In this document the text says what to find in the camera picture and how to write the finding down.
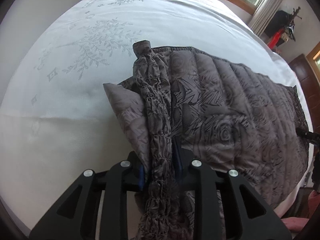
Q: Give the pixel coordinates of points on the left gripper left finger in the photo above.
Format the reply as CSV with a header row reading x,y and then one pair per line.
x,y
95,205

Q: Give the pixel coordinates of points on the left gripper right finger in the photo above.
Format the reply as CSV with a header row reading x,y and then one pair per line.
x,y
226,206

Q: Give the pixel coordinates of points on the grey quilted rose-pattern jacket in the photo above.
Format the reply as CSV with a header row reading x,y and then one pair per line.
x,y
227,115

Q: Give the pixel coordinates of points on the coat rack with clothes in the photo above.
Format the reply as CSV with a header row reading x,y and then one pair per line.
x,y
283,20

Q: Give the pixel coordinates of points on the pink checked cloth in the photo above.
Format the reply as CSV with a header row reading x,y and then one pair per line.
x,y
296,224

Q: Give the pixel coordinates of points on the dark wooden headboard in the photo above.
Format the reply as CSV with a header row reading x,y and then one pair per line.
x,y
310,87

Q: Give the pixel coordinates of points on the white embroidered bed sheet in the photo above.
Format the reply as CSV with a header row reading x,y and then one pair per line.
x,y
56,120

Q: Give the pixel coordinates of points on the red hanging bag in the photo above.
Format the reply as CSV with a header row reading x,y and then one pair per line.
x,y
275,38

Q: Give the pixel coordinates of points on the beige striped curtain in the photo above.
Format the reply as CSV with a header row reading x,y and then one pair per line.
x,y
263,14

